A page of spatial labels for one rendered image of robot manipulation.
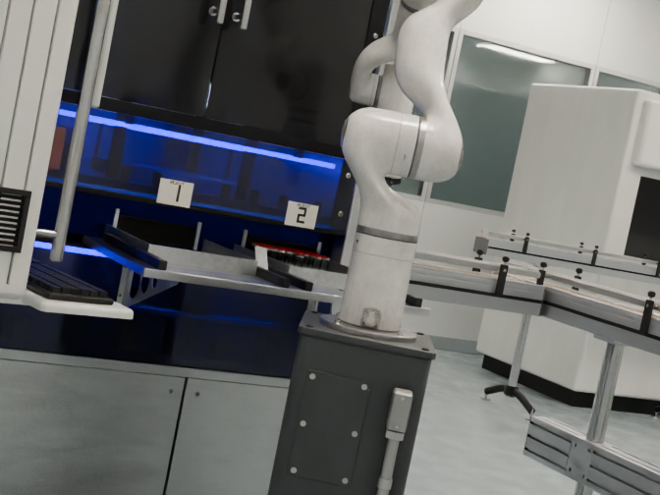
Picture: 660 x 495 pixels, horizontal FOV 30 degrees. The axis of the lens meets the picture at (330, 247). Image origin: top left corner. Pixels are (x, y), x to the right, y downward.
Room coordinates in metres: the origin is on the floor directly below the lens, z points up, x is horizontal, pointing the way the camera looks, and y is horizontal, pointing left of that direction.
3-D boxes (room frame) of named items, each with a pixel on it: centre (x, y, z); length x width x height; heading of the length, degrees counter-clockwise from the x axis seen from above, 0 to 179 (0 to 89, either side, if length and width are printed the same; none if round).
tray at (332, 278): (3.01, 0.04, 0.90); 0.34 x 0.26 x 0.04; 28
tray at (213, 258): (2.86, 0.35, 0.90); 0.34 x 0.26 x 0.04; 28
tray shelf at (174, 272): (2.87, 0.16, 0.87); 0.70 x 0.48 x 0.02; 118
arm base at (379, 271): (2.37, -0.10, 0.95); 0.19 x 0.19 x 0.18
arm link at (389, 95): (2.92, -0.08, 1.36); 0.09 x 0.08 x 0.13; 92
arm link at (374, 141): (2.37, -0.07, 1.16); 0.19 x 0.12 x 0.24; 92
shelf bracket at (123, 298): (2.75, 0.38, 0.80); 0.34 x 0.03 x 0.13; 28
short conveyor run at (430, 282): (3.49, -0.31, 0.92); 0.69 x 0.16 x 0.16; 118
